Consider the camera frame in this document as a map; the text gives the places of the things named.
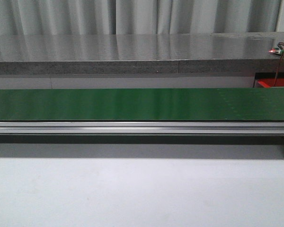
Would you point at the grey stone counter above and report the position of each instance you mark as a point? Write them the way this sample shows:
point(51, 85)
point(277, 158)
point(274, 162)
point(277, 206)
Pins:
point(140, 54)

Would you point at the red plastic bin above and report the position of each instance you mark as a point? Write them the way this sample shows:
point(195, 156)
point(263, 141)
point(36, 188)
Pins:
point(266, 83)

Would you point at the green conveyor belt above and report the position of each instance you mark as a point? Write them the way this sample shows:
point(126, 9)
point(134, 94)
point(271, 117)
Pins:
point(143, 104)

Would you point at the small green circuit board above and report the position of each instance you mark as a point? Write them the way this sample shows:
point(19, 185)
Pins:
point(279, 50)

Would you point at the grey curtain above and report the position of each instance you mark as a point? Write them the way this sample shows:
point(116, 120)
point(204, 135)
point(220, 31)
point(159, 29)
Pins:
point(105, 17)

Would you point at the aluminium conveyor frame rail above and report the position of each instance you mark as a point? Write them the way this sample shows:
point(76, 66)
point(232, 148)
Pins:
point(260, 128)

